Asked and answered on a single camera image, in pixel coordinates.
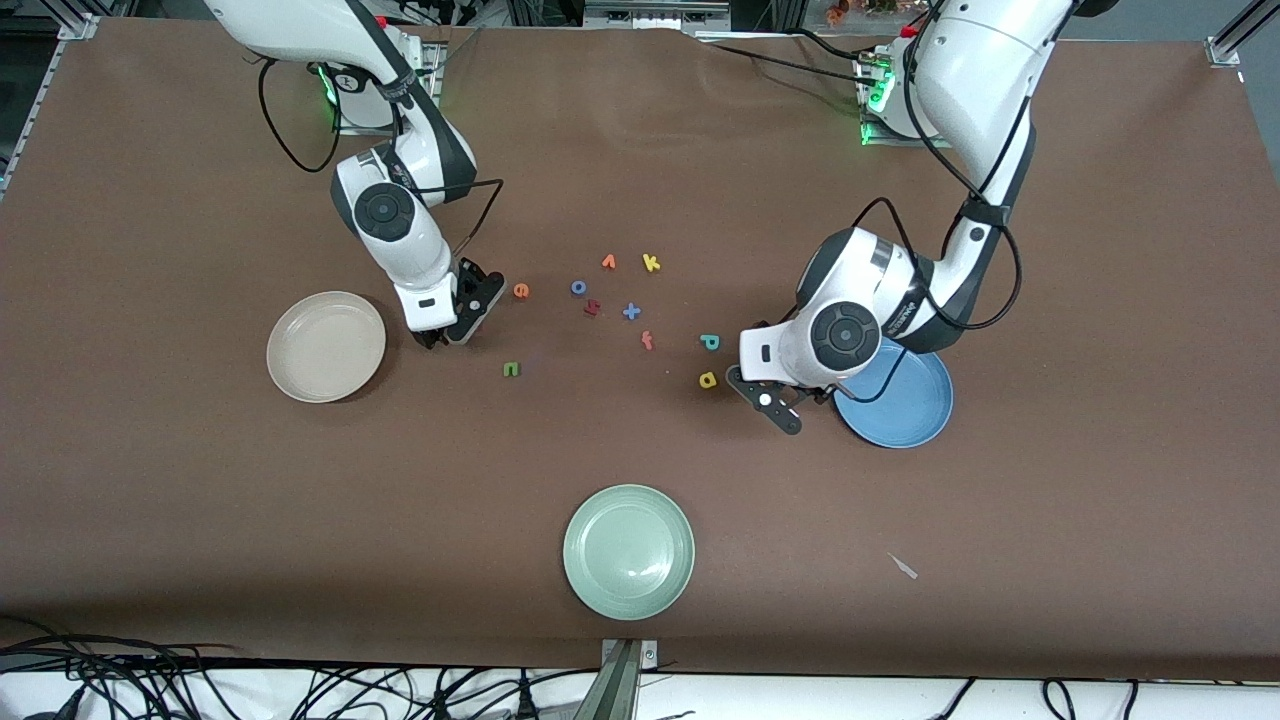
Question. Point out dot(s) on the beige round plate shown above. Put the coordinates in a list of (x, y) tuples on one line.
[(326, 347)]

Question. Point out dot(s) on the blue round plate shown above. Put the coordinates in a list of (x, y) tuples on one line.
[(900, 415)]

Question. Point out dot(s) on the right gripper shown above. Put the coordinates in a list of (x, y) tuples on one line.
[(432, 337)]

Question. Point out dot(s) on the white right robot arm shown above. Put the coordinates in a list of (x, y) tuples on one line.
[(400, 240)]

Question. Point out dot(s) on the aluminium background frame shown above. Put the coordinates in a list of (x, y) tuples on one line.
[(650, 12)]

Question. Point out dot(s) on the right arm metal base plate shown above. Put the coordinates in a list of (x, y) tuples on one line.
[(435, 70)]

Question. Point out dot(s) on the metal table edge bracket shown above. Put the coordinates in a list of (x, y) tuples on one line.
[(622, 680)]

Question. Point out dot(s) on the aluminium frame rail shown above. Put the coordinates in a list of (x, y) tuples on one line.
[(1225, 45), (78, 27)]

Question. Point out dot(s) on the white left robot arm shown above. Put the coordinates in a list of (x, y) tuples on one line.
[(980, 90)]

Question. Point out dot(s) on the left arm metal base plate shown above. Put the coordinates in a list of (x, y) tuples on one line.
[(885, 138)]

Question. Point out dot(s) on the green round plate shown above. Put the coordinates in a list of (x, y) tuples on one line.
[(628, 552)]

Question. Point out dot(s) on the white paper scrap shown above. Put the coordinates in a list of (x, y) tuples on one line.
[(905, 567)]

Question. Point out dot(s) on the orange background object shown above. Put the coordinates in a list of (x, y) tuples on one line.
[(840, 10)]

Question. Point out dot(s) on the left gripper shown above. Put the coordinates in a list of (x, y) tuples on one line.
[(819, 396)]

